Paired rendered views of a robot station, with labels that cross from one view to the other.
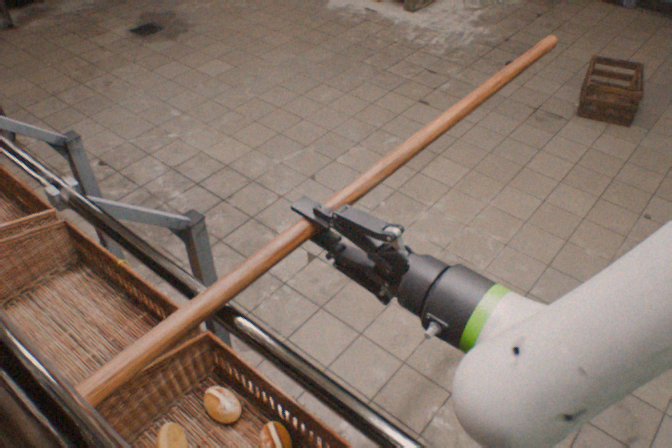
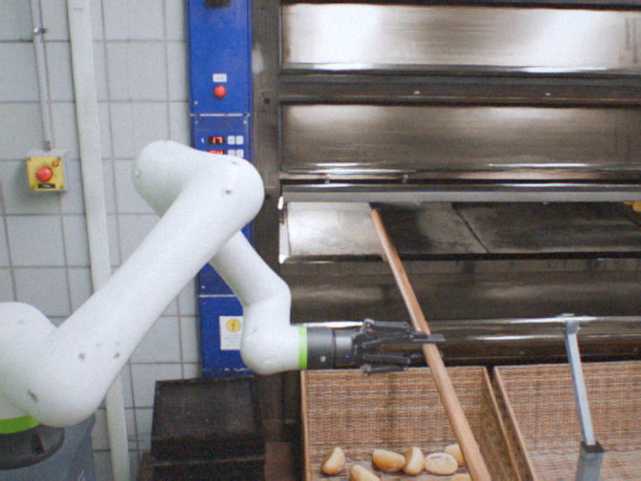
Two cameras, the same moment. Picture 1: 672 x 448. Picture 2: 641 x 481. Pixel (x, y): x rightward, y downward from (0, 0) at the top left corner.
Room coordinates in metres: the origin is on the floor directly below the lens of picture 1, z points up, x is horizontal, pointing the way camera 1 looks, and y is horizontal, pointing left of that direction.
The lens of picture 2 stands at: (1.45, -1.15, 1.97)
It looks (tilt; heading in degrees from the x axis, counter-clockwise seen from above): 20 degrees down; 136
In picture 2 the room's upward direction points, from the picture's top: 1 degrees clockwise
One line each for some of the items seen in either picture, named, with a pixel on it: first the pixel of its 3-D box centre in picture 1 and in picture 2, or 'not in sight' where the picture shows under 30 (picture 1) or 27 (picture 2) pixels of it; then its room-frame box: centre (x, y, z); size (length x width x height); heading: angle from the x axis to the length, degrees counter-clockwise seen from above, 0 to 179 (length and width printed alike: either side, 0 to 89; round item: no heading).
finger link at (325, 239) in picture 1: (316, 233); (425, 354); (0.57, 0.02, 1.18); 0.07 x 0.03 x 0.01; 49
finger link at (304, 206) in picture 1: (315, 212); (427, 339); (0.57, 0.02, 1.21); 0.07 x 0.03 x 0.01; 49
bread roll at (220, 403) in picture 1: (221, 402); not in sight; (0.62, 0.24, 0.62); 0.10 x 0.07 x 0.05; 50
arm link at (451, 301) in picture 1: (456, 307); (320, 346); (0.42, -0.15, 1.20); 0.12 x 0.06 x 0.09; 139
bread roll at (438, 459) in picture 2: not in sight; (440, 462); (0.39, 0.37, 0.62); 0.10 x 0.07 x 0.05; 38
